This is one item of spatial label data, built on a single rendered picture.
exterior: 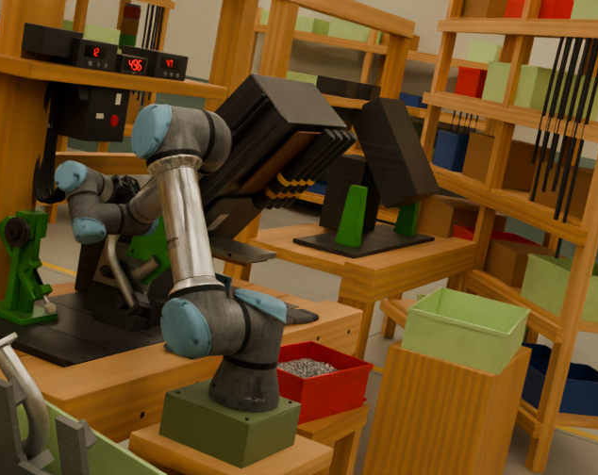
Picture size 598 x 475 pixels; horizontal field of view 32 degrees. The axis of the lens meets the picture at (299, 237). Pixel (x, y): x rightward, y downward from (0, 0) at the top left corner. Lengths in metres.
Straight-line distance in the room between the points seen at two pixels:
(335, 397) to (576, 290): 2.39
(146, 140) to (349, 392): 0.93
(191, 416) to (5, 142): 0.98
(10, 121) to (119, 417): 0.85
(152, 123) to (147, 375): 0.61
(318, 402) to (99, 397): 0.60
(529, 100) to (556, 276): 1.03
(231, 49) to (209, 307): 1.67
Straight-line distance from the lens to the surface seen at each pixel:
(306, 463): 2.22
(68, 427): 1.39
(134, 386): 2.39
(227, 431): 2.12
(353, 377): 2.71
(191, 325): 2.02
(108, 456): 1.86
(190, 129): 2.18
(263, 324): 2.12
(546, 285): 5.15
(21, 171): 2.83
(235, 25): 3.58
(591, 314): 5.10
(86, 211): 2.48
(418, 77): 11.91
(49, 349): 2.51
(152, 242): 2.79
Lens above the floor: 1.66
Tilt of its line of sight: 9 degrees down
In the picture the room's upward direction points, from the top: 11 degrees clockwise
